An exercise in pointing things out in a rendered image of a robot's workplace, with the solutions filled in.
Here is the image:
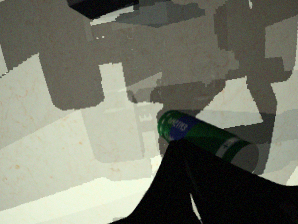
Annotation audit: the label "green and blue battery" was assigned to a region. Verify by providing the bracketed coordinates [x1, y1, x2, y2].
[157, 109, 259, 173]

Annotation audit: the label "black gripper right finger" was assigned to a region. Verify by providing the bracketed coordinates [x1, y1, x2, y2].
[178, 139, 298, 224]

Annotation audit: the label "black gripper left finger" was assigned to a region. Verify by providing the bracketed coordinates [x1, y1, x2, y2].
[110, 140, 202, 224]

